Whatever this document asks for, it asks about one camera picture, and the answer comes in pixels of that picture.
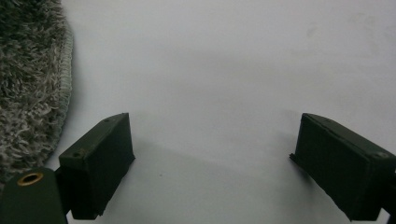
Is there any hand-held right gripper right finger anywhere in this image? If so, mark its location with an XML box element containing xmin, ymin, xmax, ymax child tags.
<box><xmin>289</xmin><ymin>112</ymin><xmax>396</xmax><ymax>222</ymax></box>

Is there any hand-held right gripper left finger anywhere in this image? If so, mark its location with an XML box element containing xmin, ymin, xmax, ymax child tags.
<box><xmin>58</xmin><ymin>112</ymin><xmax>136</xmax><ymax>220</ymax></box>

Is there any grey fluffy cloth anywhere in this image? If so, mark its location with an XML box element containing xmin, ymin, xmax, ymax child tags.
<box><xmin>0</xmin><ymin>0</ymin><xmax>75</xmax><ymax>188</ymax></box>

